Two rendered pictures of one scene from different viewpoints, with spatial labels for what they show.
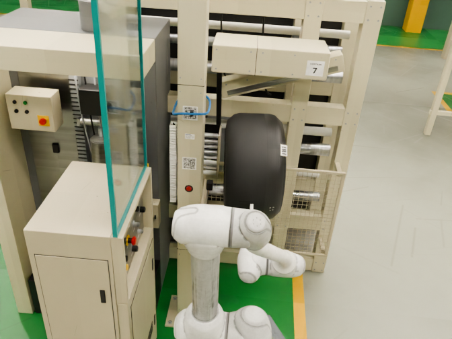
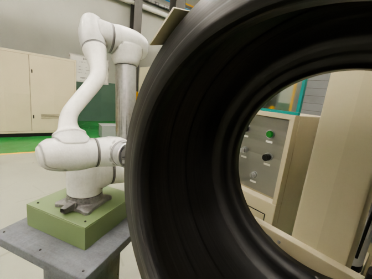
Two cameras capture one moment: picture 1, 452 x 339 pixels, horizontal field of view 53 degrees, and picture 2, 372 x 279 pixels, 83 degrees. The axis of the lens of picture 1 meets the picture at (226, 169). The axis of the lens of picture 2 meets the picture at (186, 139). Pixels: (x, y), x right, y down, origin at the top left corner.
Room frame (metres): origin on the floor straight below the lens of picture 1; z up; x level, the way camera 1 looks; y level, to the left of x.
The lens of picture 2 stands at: (2.21, -0.47, 1.30)
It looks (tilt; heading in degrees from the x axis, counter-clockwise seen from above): 12 degrees down; 136
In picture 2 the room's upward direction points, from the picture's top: 6 degrees clockwise
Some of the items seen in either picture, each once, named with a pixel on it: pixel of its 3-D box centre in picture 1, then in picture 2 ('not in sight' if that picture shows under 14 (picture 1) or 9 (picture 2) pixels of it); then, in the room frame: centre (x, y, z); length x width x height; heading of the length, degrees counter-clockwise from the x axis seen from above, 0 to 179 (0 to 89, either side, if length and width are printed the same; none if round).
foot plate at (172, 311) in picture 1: (187, 311); not in sight; (2.12, 0.19, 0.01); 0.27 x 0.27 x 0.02; 88
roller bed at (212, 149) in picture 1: (204, 150); not in sight; (2.52, 0.15, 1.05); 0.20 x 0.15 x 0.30; 88
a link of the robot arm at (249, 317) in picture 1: (249, 331); (88, 168); (1.24, -0.14, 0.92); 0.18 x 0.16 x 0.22; 87
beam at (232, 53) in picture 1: (270, 56); not in sight; (2.42, -0.20, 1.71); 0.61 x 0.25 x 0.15; 88
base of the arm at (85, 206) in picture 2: not in sight; (82, 198); (1.25, -0.17, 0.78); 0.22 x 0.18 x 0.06; 121
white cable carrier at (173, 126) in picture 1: (174, 163); not in sight; (2.09, 0.28, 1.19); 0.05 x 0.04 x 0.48; 178
